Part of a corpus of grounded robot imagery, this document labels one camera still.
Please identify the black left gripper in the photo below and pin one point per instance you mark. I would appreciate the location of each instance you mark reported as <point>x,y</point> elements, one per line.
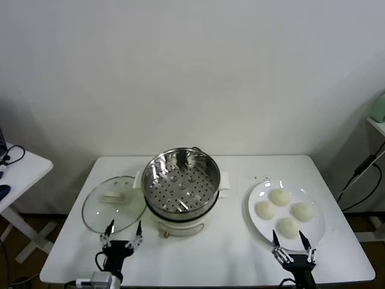
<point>115,250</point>

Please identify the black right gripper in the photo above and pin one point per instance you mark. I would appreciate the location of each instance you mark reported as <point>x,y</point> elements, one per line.
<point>300,266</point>

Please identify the white steamed baozi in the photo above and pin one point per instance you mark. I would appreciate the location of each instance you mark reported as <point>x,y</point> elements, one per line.
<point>280,197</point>
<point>265,210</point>
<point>302,212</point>
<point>288,228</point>

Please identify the round glass pot lid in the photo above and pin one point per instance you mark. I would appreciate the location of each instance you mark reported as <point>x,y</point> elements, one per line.
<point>108,210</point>

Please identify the perforated steel steamer basket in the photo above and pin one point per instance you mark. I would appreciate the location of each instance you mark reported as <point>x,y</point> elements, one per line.
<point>180,183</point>

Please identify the large white plate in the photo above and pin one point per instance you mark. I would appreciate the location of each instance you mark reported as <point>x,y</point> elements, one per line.
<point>312,238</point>

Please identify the white side table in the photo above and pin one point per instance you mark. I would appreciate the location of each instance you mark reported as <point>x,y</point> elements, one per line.
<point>27,171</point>

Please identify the dark blue object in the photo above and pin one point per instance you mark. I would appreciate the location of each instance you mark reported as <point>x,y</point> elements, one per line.
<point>4,190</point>

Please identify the white shelf stand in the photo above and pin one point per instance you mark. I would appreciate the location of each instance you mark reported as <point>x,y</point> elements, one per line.
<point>379,125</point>

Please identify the pale green appliance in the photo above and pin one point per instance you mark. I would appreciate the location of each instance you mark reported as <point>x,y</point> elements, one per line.
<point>379,110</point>

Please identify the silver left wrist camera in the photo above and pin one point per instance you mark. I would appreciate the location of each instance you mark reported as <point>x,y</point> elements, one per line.
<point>100,278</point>

